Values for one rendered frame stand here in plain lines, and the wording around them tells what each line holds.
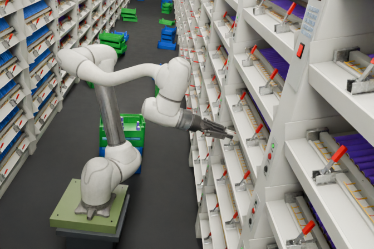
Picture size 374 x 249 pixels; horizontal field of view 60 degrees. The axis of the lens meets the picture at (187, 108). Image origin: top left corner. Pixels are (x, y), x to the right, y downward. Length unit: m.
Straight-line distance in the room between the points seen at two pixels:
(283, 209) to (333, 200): 0.27
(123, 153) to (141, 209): 0.53
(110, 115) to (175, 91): 0.58
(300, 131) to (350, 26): 0.26
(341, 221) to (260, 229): 0.41
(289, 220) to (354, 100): 0.41
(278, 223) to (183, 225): 1.30
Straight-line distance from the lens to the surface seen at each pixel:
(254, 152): 1.12
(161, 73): 1.29
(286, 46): 0.90
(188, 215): 2.20
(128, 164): 1.82
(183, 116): 1.33
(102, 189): 1.72
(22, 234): 2.14
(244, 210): 1.19
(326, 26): 0.75
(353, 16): 0.77
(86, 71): 1.55
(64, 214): 1.84
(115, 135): 1.79
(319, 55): 0.76
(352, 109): 0.61
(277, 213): 0.92
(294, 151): 0.80
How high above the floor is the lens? 1.55
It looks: 27 degrees down
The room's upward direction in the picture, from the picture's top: 8 degrees clockwise
